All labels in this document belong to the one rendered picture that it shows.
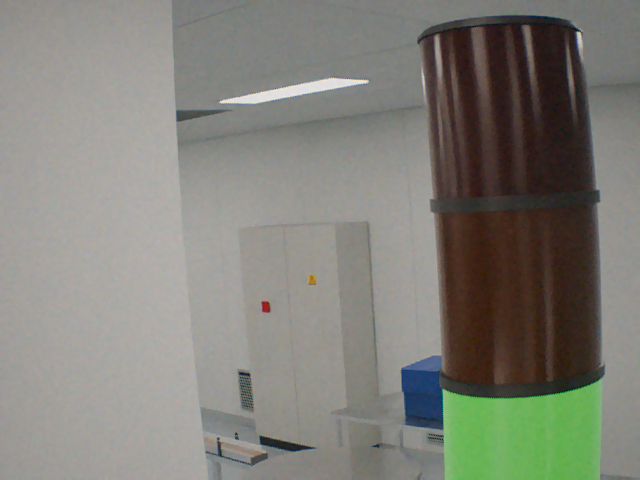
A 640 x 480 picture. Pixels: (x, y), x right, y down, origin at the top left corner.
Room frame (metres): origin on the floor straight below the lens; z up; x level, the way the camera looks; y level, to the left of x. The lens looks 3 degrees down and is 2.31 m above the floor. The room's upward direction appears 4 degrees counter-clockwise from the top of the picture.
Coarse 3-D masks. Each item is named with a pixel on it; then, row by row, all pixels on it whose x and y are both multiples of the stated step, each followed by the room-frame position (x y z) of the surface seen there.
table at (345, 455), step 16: (320, 448) 4.55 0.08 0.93; (336, 448) 4.53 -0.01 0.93; (352, 448) 4.51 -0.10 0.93; (368, 448) 4.48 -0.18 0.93; (384, 448) 4.45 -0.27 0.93; (256, 464) 4.31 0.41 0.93; (272, 464) 4.30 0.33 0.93; (288, 464) 4.29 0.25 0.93; (304, 464) 4.27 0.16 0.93; (320, 464) 4.25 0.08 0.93; (336, 464) 4.23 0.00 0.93; (352, 464) 4.21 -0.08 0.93; (368, 464) 4.19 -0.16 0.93; (384, 464) 4.17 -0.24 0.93; (400, 464) 4.14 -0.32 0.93; (416, 464) 4.12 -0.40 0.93
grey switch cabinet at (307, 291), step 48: (240, 240) 7.87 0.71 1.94; (288, 240) 7.42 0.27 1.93; (336, 240) 7.05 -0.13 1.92; (288, 288) 7.45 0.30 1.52; (336, 288) 7.06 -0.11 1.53; (288, 336) 7.49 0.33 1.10; (336, 336) 7.08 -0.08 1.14; (288, 384) 7.52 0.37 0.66; (336, 384) 7.11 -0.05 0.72; (288, 432) 7.56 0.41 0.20
